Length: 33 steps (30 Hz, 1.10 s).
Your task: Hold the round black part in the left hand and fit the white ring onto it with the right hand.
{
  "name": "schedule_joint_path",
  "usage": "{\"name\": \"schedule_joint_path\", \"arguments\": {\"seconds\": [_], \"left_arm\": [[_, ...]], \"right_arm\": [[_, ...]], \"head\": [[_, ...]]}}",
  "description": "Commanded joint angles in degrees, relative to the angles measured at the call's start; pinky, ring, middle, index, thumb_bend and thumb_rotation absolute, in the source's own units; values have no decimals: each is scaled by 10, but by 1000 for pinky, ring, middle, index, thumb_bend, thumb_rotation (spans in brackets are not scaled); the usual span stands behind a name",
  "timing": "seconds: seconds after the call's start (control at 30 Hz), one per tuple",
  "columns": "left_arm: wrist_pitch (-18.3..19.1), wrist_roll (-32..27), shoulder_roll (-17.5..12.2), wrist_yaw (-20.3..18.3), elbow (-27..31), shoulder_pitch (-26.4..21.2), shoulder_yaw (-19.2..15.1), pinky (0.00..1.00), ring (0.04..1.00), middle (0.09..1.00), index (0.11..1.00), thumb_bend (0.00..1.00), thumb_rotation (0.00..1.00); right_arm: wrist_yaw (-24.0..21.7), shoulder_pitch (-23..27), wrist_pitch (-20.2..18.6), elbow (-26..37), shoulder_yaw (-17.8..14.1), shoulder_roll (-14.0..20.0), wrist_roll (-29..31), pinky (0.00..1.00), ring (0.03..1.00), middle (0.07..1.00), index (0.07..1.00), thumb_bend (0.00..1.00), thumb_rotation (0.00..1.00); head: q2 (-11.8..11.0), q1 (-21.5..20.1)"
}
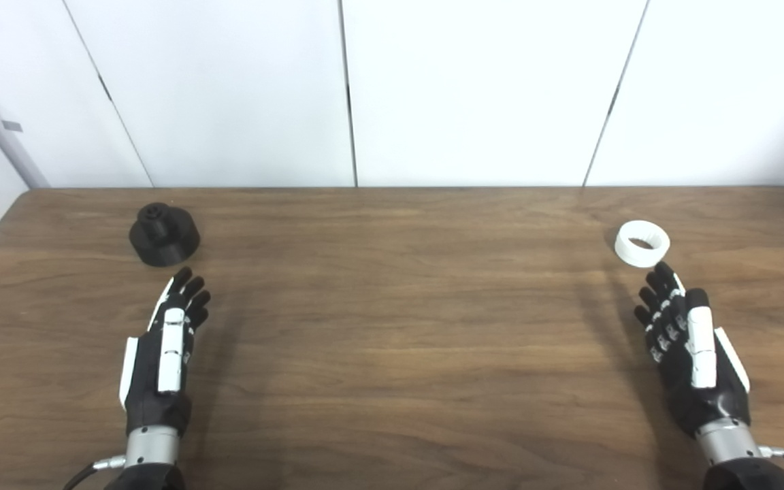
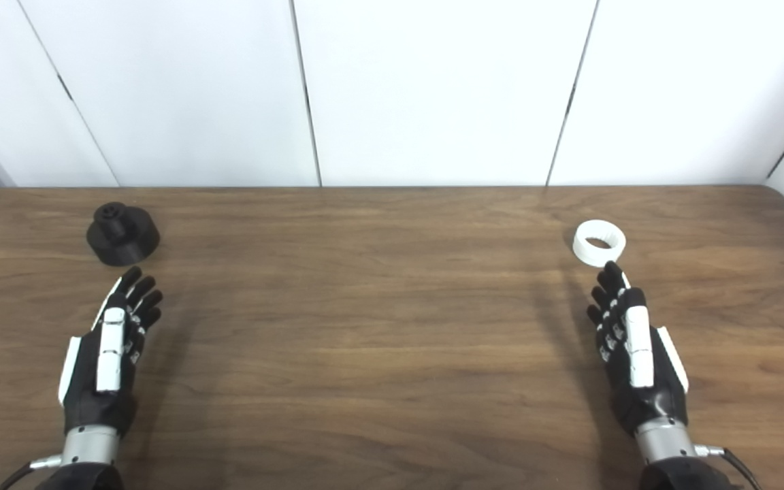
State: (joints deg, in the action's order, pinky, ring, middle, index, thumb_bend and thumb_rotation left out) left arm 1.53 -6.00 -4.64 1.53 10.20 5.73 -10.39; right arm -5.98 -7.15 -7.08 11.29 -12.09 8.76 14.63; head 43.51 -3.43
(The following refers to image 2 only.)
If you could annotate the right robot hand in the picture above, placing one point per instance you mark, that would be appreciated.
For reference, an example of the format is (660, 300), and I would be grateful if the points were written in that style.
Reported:
(639, 347)

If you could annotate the round black plastic part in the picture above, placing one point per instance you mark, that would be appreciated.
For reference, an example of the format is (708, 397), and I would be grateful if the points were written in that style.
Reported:
(123, 238)

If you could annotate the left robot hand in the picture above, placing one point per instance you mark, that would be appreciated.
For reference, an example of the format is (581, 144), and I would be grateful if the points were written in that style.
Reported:
(109, 354)

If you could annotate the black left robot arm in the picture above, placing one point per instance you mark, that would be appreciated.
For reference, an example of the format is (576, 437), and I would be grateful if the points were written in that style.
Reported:
(89, 449)

